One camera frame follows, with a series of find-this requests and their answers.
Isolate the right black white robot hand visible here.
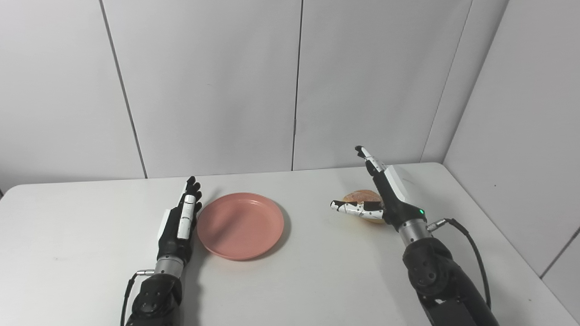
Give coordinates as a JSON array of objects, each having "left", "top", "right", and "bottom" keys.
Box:
[{"left": 330, "top": 145, "right": 427, "bottom": 231}]

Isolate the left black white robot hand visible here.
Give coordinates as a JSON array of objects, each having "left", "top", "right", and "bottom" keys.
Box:
[{"left": 157, "top": 176, "right": 203, "bottom": 264}]

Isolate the golden bread roll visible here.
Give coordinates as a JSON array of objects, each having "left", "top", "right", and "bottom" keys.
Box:
[{"left": 342, "top": 190, "right": 386, "bottom": 224}]

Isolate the pink round plate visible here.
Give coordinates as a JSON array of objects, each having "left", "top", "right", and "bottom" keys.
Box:
[{"left": 197, "top": 192, "right": 285, "bottom": 261}]

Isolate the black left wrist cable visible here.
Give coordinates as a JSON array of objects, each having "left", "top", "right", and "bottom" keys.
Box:
[{"left": 120, "top": 269, "right": 155, "bottom": 326}]

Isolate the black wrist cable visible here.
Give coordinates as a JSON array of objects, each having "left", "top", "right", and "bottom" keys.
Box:
[
  {"left": 428, "top": 218, "right": 493, "bottom": 311},
  {"left": 120, "top": 269, "right": 155, "bottom": 326}
]

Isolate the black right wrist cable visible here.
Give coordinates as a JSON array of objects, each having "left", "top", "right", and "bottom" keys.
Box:
[{"left": 428, "top": 218, "right": 493, "bottom": 311}]

